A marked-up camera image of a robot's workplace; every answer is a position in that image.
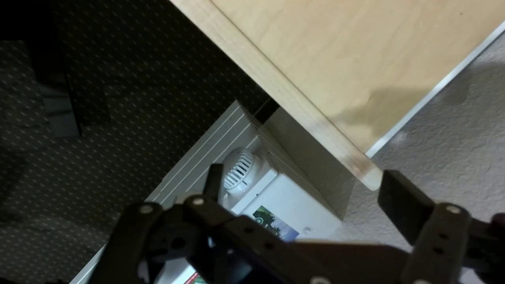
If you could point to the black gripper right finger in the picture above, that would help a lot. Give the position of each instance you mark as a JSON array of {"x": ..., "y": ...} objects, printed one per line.
[{"x": 435, "y": 236}]

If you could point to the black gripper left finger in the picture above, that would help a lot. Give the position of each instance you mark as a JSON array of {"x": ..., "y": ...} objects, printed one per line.
[{"x": 252, "y": 236}]

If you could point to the light wooden table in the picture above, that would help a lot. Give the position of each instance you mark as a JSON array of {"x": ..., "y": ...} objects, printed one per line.
[{"x": 356, "y": 63}]

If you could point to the white wall heater unit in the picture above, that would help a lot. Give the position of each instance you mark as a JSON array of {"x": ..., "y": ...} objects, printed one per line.
[{"x": 293, "y": 158}]

